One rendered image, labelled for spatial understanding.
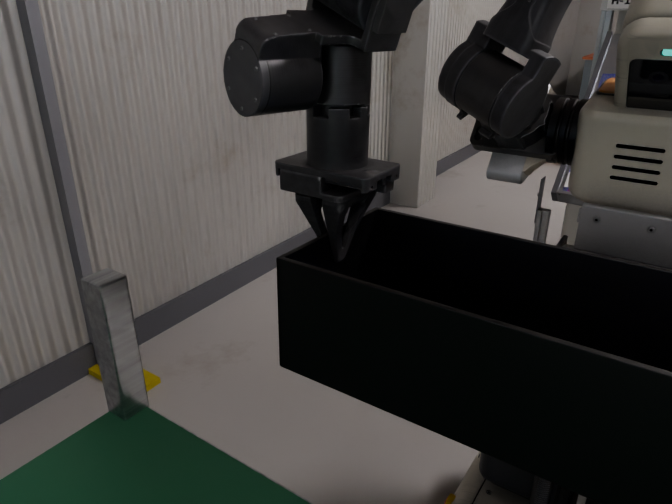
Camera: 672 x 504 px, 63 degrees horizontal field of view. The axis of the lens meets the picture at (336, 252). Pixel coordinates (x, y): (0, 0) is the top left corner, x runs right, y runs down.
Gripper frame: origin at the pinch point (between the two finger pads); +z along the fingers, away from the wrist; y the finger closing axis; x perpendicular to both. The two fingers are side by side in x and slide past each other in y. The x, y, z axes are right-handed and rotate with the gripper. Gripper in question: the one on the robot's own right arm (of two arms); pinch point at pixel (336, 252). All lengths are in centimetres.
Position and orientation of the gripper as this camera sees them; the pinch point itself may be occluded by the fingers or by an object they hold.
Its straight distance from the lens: 54.8
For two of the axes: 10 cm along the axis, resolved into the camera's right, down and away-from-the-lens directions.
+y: 8.3, 2.4, -5.0
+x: 5.6, -3.3, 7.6
